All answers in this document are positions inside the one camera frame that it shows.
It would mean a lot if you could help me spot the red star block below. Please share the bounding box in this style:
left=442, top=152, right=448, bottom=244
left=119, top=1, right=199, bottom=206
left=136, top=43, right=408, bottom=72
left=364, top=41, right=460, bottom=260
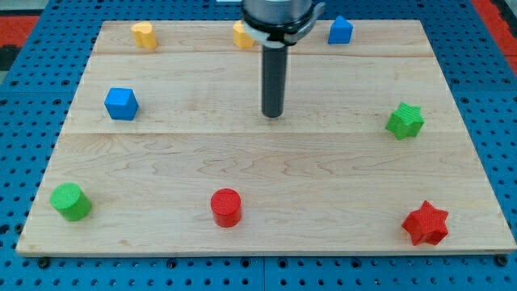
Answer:
left=401, top=200, right=449, bottom=246

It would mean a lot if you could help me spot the red cylinder block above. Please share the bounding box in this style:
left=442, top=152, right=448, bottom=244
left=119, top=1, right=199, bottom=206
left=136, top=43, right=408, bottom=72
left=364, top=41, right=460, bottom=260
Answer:
left=210, top=188, right=242, bottom=228

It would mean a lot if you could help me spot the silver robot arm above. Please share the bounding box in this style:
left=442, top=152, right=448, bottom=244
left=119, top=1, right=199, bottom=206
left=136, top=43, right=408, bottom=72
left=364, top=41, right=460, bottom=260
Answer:
left=242, top=0, right=326, bottom=118

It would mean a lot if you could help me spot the green star block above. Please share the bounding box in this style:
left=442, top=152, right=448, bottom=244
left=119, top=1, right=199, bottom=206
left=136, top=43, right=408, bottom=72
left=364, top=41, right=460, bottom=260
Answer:
left=385, top=102, right=425, bottom=140

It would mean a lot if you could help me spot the yellow pentagon block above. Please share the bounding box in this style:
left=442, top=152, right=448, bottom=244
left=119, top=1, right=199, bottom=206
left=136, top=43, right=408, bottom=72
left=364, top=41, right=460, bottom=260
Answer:
left=233, top=20, right=255, bottom=49

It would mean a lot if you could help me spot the wooden board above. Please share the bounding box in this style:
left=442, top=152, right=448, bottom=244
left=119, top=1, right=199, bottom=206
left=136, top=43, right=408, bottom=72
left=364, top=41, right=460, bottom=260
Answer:
left=16, top=20, right=516, bottom=257

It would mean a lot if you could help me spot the blue cube block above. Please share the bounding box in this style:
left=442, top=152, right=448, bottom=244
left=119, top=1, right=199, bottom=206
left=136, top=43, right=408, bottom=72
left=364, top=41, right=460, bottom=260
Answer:
left=104, top=88, right=139, bottom=120

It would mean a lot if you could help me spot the yellow heart block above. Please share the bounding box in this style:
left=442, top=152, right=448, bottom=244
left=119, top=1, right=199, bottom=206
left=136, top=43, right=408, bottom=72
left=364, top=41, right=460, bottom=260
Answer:
left=130, top=21, right=158, bottom=49

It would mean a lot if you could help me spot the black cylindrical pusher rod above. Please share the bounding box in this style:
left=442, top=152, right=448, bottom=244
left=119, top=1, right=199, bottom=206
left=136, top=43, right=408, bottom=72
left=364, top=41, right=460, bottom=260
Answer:
left=262, top=46, right=288, bottom=118

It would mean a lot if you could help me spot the blue triangular block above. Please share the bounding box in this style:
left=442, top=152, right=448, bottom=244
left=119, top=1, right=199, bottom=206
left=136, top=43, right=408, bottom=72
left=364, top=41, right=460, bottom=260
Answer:
left=327, top=15, right=354, bottom=44

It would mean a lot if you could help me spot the green cylinder block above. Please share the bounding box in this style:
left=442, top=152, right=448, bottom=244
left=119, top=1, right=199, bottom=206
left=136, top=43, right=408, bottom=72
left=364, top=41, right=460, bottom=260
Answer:
left=50, top=183, right=92, bottom=221

